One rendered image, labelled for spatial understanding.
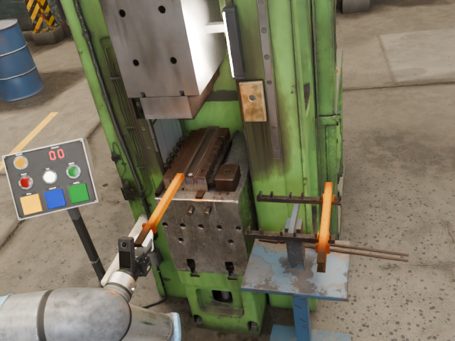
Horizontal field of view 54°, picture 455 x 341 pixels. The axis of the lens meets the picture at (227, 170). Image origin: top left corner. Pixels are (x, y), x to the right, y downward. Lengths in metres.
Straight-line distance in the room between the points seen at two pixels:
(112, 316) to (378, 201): 2.58
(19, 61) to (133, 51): 4.66
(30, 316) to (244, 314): 1.62
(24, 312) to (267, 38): 1.21
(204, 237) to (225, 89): 0.72
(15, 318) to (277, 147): 1.28
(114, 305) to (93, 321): 0.06
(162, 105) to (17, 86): 4.72
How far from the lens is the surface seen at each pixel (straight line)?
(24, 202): 2.06
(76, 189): 2.00
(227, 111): 2.25
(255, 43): 1.71
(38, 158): 2.04
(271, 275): 1.82
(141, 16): 1.66
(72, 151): 2.00
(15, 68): 6.32
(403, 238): 3.02
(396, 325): 2.57
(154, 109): 1.79
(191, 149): 2.10
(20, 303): 0.94
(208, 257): 2.12
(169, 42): 1.65
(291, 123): 1.84
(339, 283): 1.78
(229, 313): 2.43
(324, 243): 1.53
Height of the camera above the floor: 2.04
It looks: 33 degrees down
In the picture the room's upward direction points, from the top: 10 degrees counter-clockwise
